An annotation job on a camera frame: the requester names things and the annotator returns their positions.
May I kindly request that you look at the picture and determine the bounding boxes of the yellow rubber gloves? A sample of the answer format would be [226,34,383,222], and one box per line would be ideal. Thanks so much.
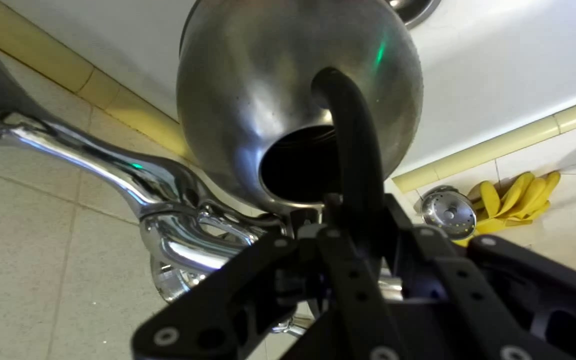
[458,170,562,245]

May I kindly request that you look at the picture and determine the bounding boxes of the stainless steel kettle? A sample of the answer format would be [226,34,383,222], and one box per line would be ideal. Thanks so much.
[175,0,424,213]

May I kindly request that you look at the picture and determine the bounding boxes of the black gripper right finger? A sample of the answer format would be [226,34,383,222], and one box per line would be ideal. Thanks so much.
[383,197,576,360]

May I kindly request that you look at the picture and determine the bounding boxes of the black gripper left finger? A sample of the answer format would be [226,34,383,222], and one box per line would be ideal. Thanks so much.
[131,227,395,360]

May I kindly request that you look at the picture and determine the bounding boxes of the white kitchen sink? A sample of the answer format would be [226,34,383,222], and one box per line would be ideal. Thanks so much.
[1,0,576,171]

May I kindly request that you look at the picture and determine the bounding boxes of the sink drain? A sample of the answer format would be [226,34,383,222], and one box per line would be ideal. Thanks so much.
[383,0,442,27]

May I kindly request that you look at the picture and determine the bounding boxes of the chrome tap faucet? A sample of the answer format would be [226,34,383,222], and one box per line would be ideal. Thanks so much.
[0,41,480,336]

